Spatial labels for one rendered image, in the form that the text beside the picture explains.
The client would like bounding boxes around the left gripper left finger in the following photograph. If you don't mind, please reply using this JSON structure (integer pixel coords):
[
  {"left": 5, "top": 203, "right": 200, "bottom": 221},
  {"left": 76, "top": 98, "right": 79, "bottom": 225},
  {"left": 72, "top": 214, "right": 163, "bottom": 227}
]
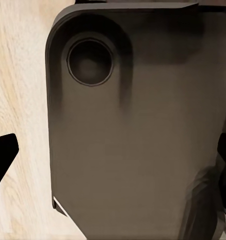
[{"left": 0, "top": 133, "right": 19, "bottom": 182}]

